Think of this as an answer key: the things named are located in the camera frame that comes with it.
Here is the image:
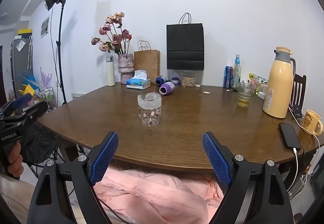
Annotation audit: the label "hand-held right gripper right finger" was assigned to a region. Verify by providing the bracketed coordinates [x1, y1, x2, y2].
[202, 132, 295, 224]

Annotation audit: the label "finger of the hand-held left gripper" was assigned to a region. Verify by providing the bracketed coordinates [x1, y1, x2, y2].
[19, 101, 48, 120]
[0, 94, 33, 116]

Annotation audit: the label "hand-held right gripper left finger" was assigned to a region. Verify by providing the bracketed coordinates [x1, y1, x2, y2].
[27, 131, 119, 224]

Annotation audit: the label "clear glass jar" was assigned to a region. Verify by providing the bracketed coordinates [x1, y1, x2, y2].
[137, 92, 162, 127]

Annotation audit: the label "person's left forearm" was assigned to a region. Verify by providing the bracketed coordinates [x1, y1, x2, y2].
[0, 173, 36, 224]

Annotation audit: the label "light purple cup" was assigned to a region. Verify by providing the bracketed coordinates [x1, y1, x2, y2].
[159, 82, 175, 96]

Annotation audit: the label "person's left hand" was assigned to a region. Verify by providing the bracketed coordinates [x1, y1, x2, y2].
[7, 142, 24, 179]

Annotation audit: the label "blue and yellow cleaning tools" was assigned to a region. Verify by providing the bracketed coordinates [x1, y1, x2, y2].
[18, 70, 41, 96]

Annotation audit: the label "black cloth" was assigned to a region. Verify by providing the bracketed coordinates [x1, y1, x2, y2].
[22, 121, 59, 164]

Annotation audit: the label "grey refrigerator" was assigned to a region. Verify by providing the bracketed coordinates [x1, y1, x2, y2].
[10, 35, 33, 93]

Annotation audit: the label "pink blanket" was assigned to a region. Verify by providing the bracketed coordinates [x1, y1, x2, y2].
[92, 162, 229, 224]

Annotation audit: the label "glass with yellow drink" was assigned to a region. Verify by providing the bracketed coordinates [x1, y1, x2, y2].
[237, 82, 254, 108]

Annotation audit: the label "black smartphone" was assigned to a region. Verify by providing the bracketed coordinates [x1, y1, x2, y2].
[279, 122, 302, 151]

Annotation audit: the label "blue tissue box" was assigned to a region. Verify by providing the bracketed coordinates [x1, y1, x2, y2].
[126, 70, 151, 89]

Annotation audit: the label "blue drink can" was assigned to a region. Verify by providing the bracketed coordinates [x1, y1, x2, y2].
[223, 66, 234, 88]

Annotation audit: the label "white thermos bottle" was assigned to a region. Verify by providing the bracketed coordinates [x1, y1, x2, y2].
[106, 55, 116, 87]

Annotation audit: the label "clear snack container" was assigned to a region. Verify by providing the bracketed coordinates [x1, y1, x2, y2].
[181, 70, 196, 87]

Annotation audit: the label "pile of snack packets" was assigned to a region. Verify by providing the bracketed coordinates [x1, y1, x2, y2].
[249, 73, 269, 100]

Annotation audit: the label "clear glass bottle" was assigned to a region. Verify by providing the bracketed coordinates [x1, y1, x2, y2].
[232, 54, 242, 92]

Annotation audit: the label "pink ribbed vase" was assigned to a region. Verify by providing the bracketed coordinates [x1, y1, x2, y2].
[118, 54, 134, 84]

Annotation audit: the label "yellow thermos jug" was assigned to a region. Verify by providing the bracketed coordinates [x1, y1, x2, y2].
[262, 47, 296, 119]

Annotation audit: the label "yellow bear mug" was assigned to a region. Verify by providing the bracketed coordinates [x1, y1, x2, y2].
[302, 110, 324, 136]

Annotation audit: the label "dried pink flowers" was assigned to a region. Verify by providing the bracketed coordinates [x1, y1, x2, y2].
[91, 12, 132, 55]

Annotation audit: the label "brown paper bag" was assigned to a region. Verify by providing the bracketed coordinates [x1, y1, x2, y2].
[134, 40, 161, 83]

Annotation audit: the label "dark wooden chair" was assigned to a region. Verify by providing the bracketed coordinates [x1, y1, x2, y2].
[289, 74, 307, 119]

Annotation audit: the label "black paper bag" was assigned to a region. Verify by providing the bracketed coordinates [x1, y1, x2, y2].
[166, 12, 205, 71]

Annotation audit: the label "grey wall panel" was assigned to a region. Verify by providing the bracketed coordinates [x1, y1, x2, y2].
[40, 17, 50, 39]

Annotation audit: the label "white charging cable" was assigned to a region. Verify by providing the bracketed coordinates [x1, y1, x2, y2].
[286, 106, 321, 198]

